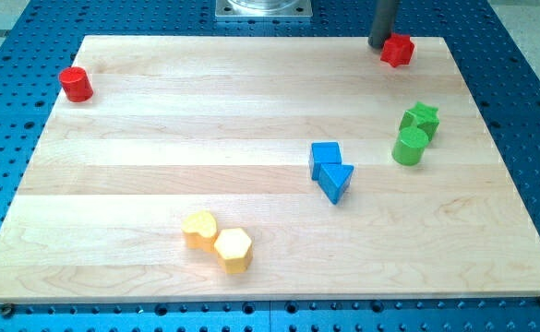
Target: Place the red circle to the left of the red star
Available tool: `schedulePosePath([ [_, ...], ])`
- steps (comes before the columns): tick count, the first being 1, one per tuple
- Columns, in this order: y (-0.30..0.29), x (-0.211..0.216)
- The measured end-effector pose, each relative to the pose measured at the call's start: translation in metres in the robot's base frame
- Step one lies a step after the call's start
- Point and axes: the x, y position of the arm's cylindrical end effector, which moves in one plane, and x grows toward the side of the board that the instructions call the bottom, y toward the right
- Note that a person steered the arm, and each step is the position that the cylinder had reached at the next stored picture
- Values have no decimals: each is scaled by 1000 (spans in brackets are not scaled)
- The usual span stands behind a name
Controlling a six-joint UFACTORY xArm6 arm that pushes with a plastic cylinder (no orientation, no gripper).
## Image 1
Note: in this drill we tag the yellow heart block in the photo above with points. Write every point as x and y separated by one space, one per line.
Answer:
200 231

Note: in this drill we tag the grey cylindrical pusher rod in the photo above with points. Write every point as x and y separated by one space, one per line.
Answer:
383 22

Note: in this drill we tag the light wooden board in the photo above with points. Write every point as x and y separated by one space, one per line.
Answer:
177 125

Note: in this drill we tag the green star block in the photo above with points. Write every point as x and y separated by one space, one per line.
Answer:
422 116

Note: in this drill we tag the red star block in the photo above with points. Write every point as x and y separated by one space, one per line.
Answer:
397 50

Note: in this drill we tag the blue perforated metal table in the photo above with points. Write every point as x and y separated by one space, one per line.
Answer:
500 73

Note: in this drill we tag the green cylinder block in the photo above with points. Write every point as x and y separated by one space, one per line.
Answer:
410 145

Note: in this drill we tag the blue cube block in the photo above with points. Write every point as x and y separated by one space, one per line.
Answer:
323 153

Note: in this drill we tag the yellow hexagon block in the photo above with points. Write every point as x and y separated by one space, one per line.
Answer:
234 250

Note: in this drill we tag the blue triangle block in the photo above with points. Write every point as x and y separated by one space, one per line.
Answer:
334 180

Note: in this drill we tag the red cylinder block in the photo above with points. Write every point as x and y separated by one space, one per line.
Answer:
76 84

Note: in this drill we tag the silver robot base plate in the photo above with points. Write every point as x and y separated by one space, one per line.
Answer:
263 9

